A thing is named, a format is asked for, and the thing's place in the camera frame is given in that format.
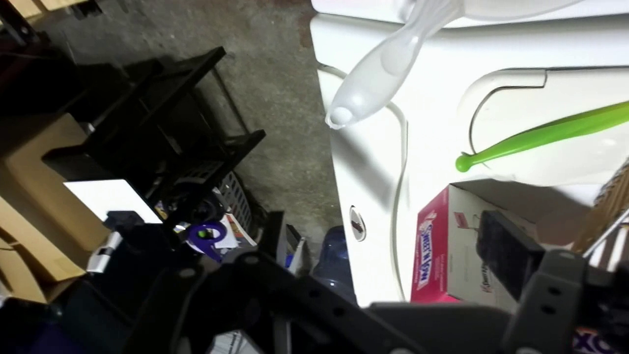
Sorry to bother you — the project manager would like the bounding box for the pink cardboard box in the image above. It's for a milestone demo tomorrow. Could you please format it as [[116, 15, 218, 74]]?
[[409, 180, 589, 310]]

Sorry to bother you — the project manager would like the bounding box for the black shelf rack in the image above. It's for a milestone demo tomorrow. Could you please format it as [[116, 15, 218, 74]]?
[[43, 46, 265, 223]]

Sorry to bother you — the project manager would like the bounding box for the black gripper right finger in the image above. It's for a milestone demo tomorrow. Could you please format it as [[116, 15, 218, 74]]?
[[475, 210, 544, 298]]

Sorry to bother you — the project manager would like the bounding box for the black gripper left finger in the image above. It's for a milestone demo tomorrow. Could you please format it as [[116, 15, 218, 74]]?
[[259, 210, 285, 259]]

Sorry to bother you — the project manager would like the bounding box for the translucent white dust pan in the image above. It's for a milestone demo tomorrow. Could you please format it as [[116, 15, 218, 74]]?
[[326, 0, 578, 129]]

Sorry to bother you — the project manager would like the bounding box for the white dryer machine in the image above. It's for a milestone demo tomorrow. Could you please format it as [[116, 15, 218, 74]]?
[[332, 0, 629, 304]]

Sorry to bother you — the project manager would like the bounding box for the green brush handle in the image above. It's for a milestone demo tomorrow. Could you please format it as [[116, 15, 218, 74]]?
[[454, 101, 629, 172]]

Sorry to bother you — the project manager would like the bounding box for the wicker basket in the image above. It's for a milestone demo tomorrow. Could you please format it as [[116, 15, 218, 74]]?
[[576, 160, 629, 253]]

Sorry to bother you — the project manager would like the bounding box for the blue water jug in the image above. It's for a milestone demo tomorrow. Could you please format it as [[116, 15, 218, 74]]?
[[310, 225, 356, 300]]

